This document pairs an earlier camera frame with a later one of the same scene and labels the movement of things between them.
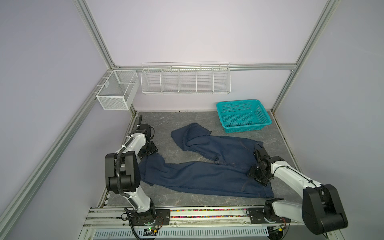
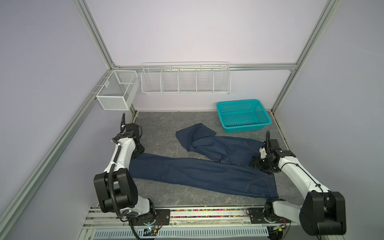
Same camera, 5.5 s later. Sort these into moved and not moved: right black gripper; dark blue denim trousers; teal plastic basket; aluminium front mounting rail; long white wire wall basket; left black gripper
Moved: left black gripper; right black gripper
Not moved: dark blue denim trousers; aluminium front mounting rail; teal plastic basket; long white wire wall basket
